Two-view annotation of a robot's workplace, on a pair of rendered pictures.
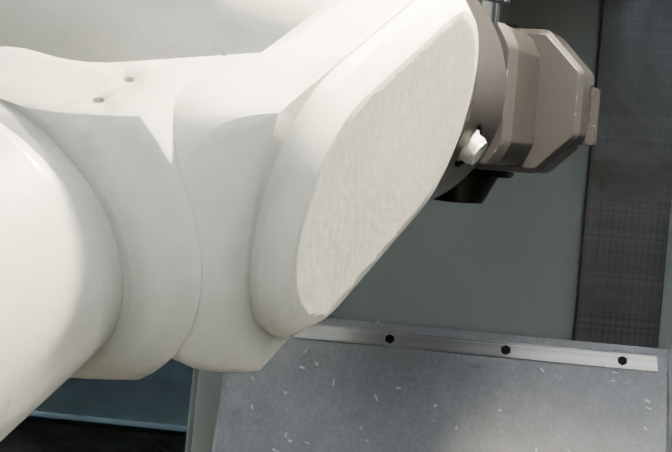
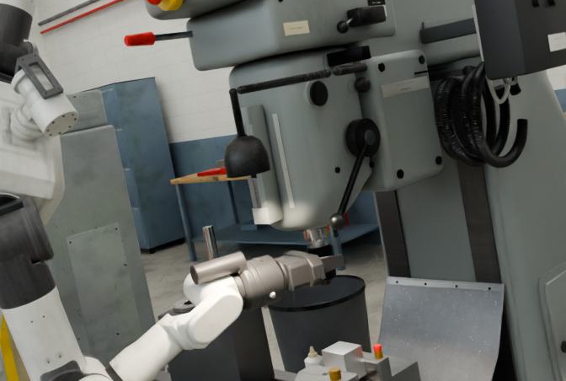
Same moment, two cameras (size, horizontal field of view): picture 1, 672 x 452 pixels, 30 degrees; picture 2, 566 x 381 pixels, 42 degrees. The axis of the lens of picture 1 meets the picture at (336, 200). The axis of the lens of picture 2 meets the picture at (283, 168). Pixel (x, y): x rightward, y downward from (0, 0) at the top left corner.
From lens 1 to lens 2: 1.14 m
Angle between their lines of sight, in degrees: 41
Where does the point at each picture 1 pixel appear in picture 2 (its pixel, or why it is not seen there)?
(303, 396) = (403, 303)
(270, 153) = (185, 328)
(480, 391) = (449, 300)
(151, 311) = (183, 345)
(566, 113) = (312, 275)
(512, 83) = (291, 276)
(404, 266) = (426, 260)
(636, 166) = (480, 225)
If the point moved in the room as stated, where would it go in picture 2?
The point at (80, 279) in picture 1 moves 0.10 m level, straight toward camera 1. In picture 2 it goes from (170, 343) to (132, 367)
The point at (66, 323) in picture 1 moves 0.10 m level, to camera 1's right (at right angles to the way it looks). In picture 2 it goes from (169, 348) to (210, 353)
